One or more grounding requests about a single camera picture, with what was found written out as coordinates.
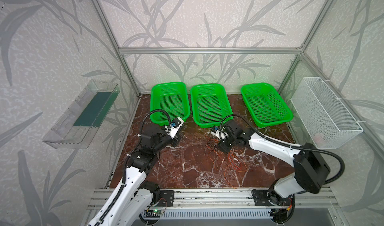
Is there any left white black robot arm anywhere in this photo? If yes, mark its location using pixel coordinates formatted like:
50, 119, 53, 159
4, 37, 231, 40
88, 123, 182, 226

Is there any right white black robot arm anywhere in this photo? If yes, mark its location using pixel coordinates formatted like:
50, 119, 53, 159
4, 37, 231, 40
211, 120, 346, 205

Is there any right green plastic basket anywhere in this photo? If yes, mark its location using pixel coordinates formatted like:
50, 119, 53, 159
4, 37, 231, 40
241, 83, 294, 128

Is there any green plastic basket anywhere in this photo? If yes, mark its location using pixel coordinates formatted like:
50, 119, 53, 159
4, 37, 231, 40
190, 84, 233, 129
241, 83, 294, 128
150, 82, 191, 121

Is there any middle green plastic basket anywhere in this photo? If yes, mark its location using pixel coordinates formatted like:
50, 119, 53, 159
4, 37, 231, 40
190, 84, 233, 129

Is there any left green plastic basket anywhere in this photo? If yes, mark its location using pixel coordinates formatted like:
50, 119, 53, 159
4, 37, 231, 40
150, 82, 191, 121

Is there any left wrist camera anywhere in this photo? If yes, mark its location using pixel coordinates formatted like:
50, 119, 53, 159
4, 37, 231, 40
165, 117, 184, 139

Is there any clear acrylic wall tray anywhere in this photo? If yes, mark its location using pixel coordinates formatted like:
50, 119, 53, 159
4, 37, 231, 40
43, 80, 120, 149

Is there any white wire mesh basket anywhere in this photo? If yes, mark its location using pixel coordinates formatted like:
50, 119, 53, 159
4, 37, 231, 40
291, 77, 364, 150

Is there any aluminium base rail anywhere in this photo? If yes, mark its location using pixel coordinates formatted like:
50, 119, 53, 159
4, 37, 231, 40
86, 187, 341, 210

